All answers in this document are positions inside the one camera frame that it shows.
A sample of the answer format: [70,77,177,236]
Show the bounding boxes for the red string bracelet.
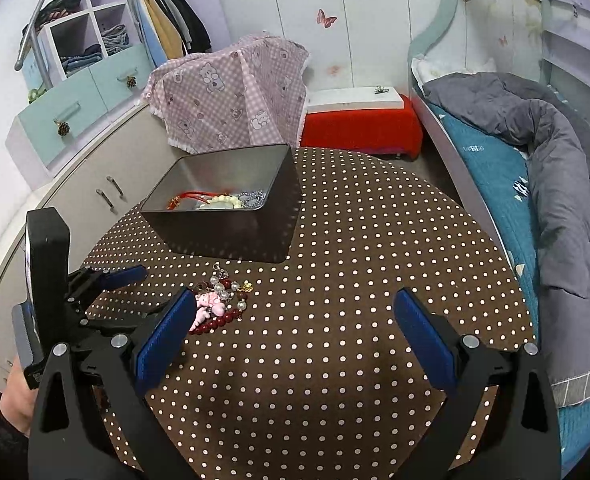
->
[166,188,231,212]

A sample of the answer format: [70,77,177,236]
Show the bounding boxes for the metal handrail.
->
[14,0,52,90]

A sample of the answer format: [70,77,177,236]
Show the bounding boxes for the pink butterfly sticker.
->
[316,9,338,29]

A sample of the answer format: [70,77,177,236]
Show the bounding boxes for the person's left hand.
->
[0,356,38,437]

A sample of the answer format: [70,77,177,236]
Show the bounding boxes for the dark metal tin box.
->
[140,144,301,262]

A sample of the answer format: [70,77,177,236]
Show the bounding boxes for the teal drawer unit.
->
[6,44,153,191]

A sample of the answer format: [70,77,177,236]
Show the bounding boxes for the teal bunk bed frame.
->
[407,0,590,281]

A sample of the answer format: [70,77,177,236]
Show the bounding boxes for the pink charm pearl bracelet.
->
[189,261,252,334]

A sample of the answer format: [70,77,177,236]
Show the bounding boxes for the red storage ottoman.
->
[301,92,424,160]

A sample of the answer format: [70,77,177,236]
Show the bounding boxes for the hanging clothes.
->
[126,0,211,67]

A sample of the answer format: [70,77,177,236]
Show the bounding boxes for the red bead bracelet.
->
[189,276,256,336]

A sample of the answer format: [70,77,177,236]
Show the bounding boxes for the teal bed sheet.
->
[417,102,590,474]

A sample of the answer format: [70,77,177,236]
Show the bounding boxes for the white wardrobe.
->
[220,0,439,93]

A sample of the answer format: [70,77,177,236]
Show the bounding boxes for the lilac stair shelf unit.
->
[19,0,140,93]

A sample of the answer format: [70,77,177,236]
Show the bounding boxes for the grey duvet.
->
[423,72,590,408]

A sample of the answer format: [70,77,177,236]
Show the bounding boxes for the beige low cabinet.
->
[0,105,183,390]

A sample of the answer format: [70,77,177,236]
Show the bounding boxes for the brown polka dot tablecloth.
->
[79,146,536,480]

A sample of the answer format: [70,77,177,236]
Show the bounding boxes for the pink polka dot cloth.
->
[142,35,309,154]

